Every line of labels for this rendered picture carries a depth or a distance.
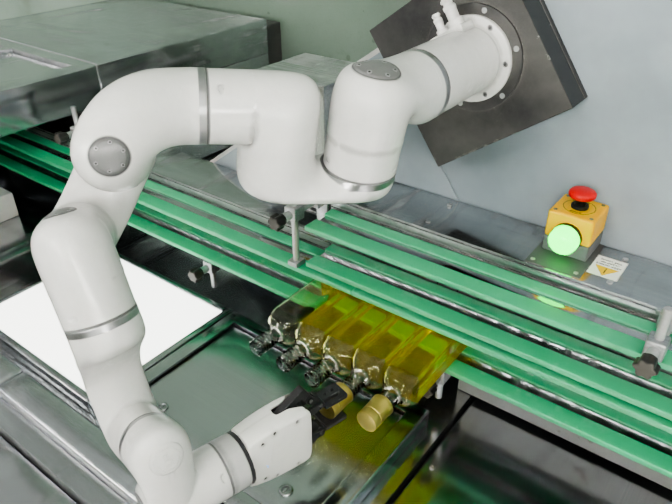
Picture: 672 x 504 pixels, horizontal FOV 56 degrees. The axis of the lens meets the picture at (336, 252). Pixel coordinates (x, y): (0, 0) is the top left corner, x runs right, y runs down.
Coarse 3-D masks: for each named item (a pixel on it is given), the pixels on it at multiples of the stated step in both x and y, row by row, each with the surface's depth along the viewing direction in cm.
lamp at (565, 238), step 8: (560, 224) 95; (568, 224) 95; (552, 232) 95; (560, 232) 94; (568, 232) 93; (576, 232) 94; (552, 240) 95; (560, 240) 94; (568, 240) 93; (576, 240) 93; (552, 248) 95; (560, 248) 94; (568, 248) 94; (576, 248) 95
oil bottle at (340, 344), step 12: (360, 312) 107; (372, 312) 107; (384, 312) 107; (348, 324) 104; (360, 324) 104; (372, 324) 104; (336, 336) 102; (348, 336) 102; (360, 336) 102; (324, 348) 101; (336, 348) 100; (348, 348) 100; (336, 360) 100; (348, 360) 100; (336, 372) 101; (348, 372) 101
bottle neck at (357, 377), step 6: (354, 372) 96; (360, 372) 96; (348, 378) 95; (354, 378) 95; (360, 378) 96; (366, 378) 96; (348, 384) 94; (354, 384) 95; (360, 384) 95; (366, 384) 97; (354, 390) 94; (354, 396) 95
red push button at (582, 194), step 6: (576, 186) 96; (582, 186) 96; (570, 192) 95; (576, 192) 94; (582, 192) 94; (588, 192) 94; (594, 192) 94; (576, 198) 94; (582, 198) 94; (588, 198) 94; (594, 198) 94; (576, 204) 96; (582, 204) 95
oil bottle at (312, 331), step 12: (336, 300) 110; (348, 300) 110; (360, 300) 110; (312, 312) 107; (324, 312) 107; (336, 312) 107; (348, 312) 107; (300, 324) 105; (312, 324) 104; (324, 324) 104; (336, 324) 105; (300, 336) 103; (312, 336) 102; (324, 336) 103; (312, 348) 103
